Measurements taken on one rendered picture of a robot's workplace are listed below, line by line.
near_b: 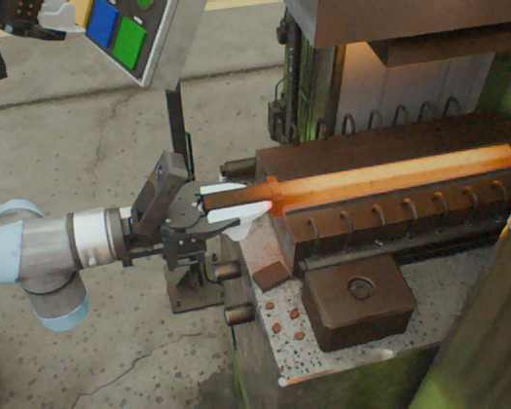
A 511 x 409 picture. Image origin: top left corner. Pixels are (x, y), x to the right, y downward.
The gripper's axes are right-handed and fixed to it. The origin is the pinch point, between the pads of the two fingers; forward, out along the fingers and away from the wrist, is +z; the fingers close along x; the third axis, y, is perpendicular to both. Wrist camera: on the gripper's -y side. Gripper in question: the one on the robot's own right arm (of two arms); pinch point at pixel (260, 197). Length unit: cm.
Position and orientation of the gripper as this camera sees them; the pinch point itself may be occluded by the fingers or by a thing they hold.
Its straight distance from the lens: 72.3
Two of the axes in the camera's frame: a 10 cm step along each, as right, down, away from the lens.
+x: 2.5, 7.0, -6.6
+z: 9.7, -1.7, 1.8
